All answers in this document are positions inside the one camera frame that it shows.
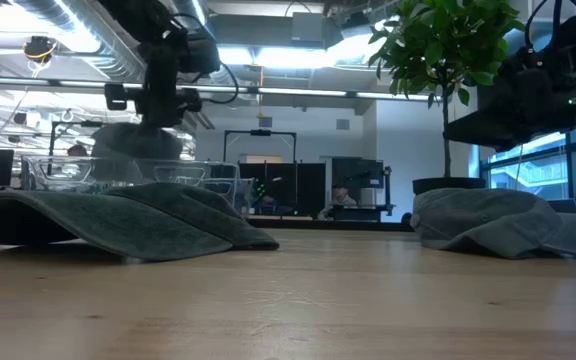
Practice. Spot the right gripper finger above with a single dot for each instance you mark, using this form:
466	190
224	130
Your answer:
498	132

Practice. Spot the dark grey cap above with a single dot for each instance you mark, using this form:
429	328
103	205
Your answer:
135	145

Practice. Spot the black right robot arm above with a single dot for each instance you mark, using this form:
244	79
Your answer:
575	25

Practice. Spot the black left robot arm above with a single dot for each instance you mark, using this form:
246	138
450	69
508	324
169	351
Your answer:
128	17

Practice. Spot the person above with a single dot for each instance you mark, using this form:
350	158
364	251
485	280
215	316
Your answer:
339	197
77	150

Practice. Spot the small clear plastic bin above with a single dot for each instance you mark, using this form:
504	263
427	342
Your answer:
233	192

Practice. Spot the green leafy potted tree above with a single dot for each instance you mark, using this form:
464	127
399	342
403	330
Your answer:
443	45

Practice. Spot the large clear plastic bin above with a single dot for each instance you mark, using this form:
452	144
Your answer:
63	172

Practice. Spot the green cap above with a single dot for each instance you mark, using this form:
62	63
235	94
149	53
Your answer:
118	220

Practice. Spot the long ceiling light strip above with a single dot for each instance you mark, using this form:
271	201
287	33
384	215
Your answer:
298	92

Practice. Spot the black partition panel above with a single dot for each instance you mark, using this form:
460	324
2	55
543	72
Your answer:
288	187

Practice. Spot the grey ceiling ventilation unit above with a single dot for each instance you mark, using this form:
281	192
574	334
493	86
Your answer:
313	27

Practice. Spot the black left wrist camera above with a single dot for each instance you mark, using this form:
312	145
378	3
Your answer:
200	52

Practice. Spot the window with black frame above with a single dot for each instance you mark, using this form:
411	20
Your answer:
558	172

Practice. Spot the silver air duct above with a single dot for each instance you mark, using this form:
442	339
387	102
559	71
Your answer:
93	40

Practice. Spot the black metal frame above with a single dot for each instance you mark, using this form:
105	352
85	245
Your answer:
260	133
68	124

